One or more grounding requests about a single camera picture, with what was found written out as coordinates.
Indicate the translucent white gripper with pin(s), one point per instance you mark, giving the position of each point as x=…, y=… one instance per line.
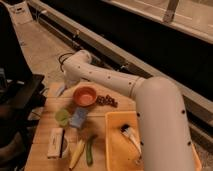
x=70, y=82

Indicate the light blue towel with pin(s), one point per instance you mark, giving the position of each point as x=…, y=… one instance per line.
x=60, y=90

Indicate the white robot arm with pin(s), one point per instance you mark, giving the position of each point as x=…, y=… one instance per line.
x=161, y=114

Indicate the red bowl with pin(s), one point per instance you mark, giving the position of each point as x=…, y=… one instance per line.
x=84, y=96

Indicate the blue sponge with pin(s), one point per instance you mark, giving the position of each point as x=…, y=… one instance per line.
x=78, y=117

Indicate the dark grape bunch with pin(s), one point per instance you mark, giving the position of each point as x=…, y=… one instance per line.
x=106, y=100

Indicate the green lime cup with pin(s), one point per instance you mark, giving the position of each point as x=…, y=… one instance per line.
x=62, y=117

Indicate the green cucumber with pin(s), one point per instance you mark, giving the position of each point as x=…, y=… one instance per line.
x=89, y=157

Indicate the yellow plastic bin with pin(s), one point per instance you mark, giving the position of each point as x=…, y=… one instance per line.
x=120, y=146

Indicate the black handled brush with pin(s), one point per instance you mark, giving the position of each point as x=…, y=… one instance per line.
x=128, y=132

